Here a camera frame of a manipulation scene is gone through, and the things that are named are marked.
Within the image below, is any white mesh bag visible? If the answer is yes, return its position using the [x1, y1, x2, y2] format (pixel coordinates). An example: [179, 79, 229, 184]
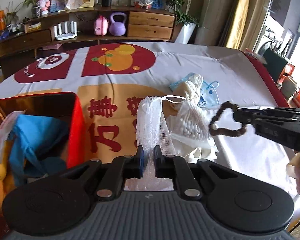
[125, 95, 185, 191]

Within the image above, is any brown beaded bracelet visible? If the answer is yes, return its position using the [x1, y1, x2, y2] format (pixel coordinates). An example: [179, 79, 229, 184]
[208, 101, 248, 138]

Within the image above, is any blue rubber glove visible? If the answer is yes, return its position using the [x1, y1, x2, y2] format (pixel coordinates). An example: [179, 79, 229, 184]
[8, 114, 69, 187]

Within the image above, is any alcohol wipes packet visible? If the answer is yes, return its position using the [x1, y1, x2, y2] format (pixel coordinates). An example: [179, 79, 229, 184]
[0, 111, 25, 164]

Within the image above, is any person's right hand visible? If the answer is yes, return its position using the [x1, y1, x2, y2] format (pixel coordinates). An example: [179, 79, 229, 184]
[286, 152, 300, 195]

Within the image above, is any green ceramic mug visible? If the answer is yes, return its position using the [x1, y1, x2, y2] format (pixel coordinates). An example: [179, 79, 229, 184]
[280, 76, 299, 99]

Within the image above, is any dark green bag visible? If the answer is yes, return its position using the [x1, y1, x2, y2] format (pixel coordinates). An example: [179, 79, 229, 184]
[263, 48, 288, 83]

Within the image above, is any light blue face mask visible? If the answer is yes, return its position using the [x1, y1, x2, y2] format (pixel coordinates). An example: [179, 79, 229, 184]
[168, 72, 220, 108]

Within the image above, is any cream knitted cloth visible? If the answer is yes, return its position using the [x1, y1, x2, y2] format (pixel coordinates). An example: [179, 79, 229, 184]
[169, 73, 203, 111]

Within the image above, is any red storage box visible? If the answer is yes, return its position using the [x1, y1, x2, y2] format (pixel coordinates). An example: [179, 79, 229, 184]
[0, 92, 85, 234]

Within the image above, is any printed white tablecloth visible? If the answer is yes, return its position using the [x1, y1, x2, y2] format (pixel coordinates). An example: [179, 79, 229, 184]
[0, 42, 298, 201]

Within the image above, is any yellow curtain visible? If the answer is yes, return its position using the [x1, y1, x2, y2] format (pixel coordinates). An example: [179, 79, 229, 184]
[223, 0, 272, 50]

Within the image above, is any purple kettlebell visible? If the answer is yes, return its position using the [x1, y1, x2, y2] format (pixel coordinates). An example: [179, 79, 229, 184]
[109, 12, 127, 36]

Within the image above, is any pink toy case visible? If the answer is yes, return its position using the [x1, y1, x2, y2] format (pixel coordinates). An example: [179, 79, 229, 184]
[94, 15, 109, 36]

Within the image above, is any white wifi router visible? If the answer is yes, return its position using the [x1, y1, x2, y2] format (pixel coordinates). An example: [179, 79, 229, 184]
[53, 21, 77, 41]

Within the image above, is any wooden tv console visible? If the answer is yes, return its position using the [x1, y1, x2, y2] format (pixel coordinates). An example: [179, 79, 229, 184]
[0, 4, 178, 58]

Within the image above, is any potted green plant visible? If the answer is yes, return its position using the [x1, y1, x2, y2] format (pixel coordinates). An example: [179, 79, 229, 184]
[166, 0, 199, 44]

